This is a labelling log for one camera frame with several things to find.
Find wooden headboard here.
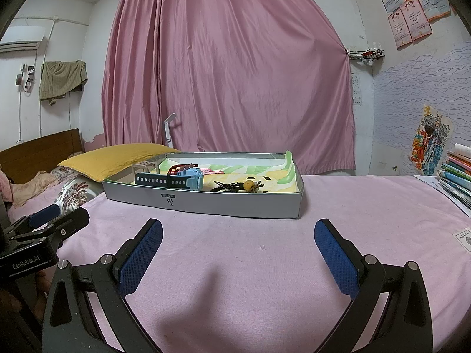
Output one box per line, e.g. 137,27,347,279
0,128,86,185

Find stack of books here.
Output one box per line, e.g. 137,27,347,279
436,143,471,208

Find wire wall rack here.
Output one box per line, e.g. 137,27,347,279
345,47,385,63

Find wall photos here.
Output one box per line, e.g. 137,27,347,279
15,64,36,93

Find grey cardboard box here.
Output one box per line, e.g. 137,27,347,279
102,149,305,220

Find colourful figure wall sticker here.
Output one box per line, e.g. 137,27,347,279
409,104,452,177

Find green hanging cloth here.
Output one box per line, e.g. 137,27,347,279
38,59,88,106

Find blue wrist watch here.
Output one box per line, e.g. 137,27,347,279
134,167,214,192

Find floral pillow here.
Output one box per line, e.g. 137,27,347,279
49,167,107,216

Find pink curtain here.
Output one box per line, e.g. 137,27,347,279
102,0,356,176

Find white card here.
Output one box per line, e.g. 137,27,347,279
452,229,471,253

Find white wall socket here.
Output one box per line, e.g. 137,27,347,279
351,73,363,106

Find pink crumpled quilt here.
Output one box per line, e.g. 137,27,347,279
0,171,60,207

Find clear plastic watch strap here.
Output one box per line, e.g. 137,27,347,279
132,161,160,176

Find pink bed sheet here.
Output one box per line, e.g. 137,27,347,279
7,174,471,353

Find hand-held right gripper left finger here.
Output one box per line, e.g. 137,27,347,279
41,218,165,353

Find group of wall certificates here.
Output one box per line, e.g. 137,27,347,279
373,0,452,51

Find white desk lamp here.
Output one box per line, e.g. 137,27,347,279
162,113,177,148

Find yellow pillow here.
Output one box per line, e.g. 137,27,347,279
58,142,181,184

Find black cord necklace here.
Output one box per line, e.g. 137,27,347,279
210,180,246,193

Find colourful drawing paper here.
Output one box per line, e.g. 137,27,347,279
155,150,297,194

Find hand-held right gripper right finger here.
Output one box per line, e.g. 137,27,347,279
313,218,434,353

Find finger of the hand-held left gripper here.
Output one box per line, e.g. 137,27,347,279
10,202,62,233
37,207,91,245

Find red bead bracelet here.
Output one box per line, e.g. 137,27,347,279
168,163,198,176

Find white air conditioner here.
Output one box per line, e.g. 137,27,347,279
0,25,45,54

